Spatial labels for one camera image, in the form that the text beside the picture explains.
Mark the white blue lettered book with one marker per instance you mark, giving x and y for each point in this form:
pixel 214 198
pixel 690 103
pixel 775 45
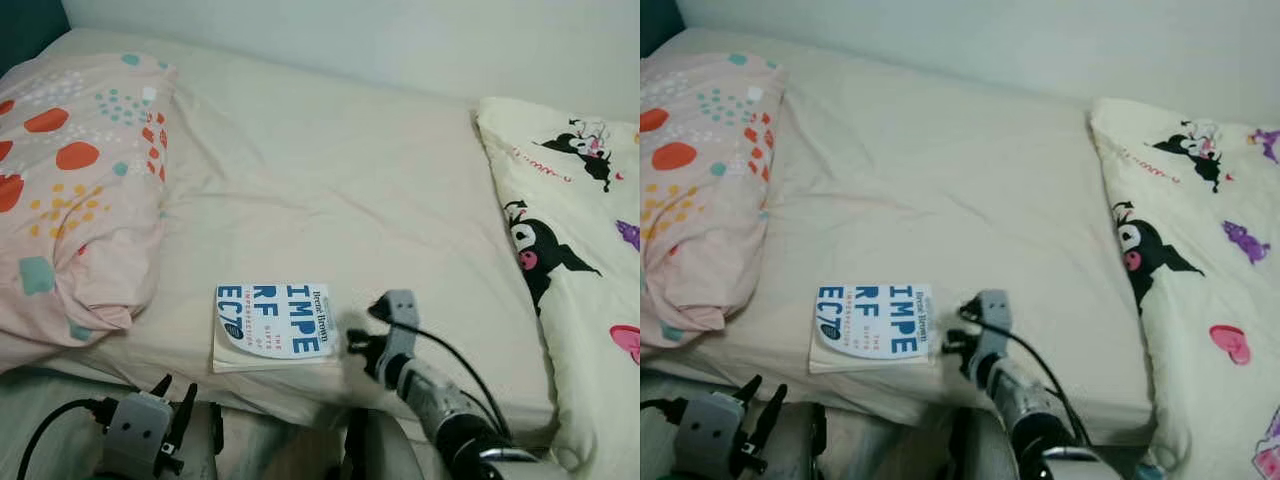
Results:
pixel 275 320
pixel 870 320

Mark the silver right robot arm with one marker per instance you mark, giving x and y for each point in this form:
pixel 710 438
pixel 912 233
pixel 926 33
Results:
pixel 430 390
pixel 1020 390

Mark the pink patterned pillow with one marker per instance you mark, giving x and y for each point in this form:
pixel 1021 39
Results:
pixel 80 220
pixel 700 220

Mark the cream cartoon print duvet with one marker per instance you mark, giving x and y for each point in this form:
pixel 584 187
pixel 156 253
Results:
pixel 1200 300
pixel 580 330

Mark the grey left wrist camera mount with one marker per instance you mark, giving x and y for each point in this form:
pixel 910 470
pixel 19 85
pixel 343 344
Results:
pixel 135 435
pixel 705 435

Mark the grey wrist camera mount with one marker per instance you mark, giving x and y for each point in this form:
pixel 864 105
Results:
pixel 995 305
pixel 405 308
pixel 705 435
pixel 135 435

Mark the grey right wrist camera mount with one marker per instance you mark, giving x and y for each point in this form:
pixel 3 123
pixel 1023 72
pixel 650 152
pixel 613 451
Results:
pixel 995 305
pixel 405 308

